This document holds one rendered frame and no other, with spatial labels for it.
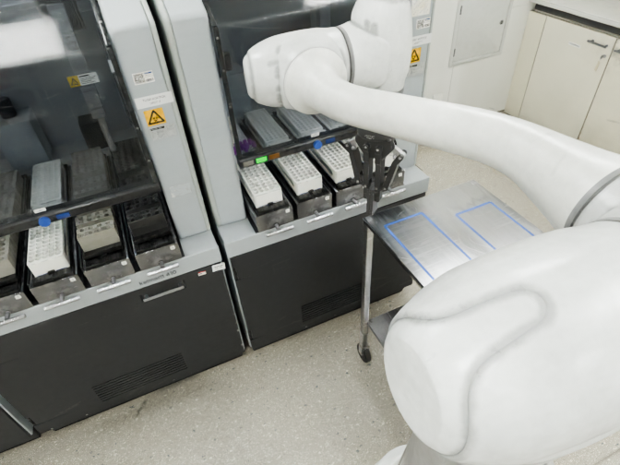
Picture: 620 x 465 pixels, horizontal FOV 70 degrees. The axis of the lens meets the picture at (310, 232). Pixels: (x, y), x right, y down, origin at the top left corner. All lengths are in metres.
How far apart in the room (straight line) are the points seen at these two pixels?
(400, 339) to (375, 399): 1.67
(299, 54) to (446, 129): 0.25
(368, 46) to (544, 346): 0.57
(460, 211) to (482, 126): 0.97
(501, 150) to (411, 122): 0.11
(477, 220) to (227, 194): 0.82
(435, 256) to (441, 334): 1.05
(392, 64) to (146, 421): 1.72
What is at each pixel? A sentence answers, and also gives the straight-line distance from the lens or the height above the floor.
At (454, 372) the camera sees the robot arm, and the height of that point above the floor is 1.51.
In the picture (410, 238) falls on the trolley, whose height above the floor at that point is 0.82.
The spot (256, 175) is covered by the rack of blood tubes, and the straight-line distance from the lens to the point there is 1.60.
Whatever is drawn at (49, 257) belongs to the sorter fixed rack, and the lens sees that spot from 1.53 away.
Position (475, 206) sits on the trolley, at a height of 0.82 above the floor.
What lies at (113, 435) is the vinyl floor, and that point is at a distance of 2.11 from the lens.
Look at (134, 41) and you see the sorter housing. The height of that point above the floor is 1.40.
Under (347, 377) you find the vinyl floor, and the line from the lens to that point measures 2.02.
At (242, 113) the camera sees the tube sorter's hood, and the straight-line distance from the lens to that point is 1.39.
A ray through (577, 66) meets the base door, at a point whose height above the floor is 0.59.
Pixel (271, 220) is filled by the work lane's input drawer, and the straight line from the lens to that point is 1.54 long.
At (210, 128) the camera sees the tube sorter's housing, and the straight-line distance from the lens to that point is 1.40.
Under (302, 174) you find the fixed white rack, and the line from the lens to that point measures 1.58.
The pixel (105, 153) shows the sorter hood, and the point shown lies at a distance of 1.37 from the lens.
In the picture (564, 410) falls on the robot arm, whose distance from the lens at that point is 0.31.
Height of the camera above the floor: 1.75
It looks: 42 degrees down
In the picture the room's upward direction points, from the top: 4 degrees counter-clockwise
